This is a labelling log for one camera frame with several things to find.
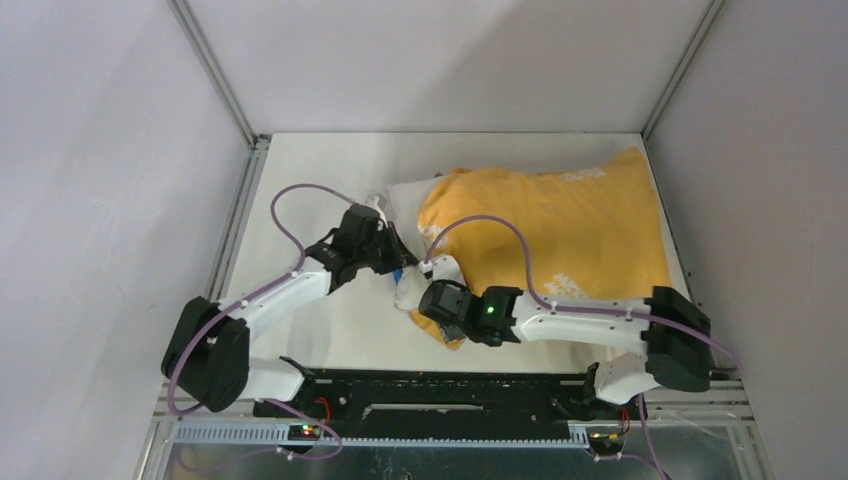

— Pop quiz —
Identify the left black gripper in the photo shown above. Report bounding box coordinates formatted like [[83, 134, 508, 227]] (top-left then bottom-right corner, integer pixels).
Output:
[[355, 221, 417, 276]]

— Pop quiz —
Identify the white pillow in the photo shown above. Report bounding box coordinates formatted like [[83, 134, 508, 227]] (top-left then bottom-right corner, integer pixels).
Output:
[[388, 177, 444, 312]]

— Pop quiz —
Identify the yellow and blue pillowcase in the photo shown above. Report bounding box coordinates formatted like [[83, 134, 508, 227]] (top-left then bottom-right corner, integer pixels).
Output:
[[408, 146, 673, 352]]

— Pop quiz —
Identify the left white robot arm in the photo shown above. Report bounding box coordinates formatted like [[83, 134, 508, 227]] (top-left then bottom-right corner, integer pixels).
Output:
[[161, 204, 417, 417]]

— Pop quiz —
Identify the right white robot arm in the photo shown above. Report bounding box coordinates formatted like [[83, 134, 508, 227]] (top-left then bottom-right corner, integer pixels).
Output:
[[418, 280, 714, 418]]

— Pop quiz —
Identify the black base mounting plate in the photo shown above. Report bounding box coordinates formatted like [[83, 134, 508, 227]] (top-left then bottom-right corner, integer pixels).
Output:
[[288, 369, 638, 442]]

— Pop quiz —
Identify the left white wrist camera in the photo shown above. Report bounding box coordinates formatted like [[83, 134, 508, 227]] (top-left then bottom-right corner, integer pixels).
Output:
[[364, 194, 388, 224]]

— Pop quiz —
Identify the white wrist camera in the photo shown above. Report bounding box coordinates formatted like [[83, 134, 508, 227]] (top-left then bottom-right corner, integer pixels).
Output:
[[418, 254, 467, 286], [364, 194, 388, 224]]

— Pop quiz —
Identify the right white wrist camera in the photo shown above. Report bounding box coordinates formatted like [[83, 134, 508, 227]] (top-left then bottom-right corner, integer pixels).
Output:
[[418, 254, 467, 286]]

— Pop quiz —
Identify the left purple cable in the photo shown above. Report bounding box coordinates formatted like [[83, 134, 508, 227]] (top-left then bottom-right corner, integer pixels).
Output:
[[166, 183, 362, 462]]

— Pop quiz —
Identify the aluminium frame rail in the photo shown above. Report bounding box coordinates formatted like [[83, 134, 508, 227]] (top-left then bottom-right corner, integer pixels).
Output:
[[135, 370, 773, 479]]

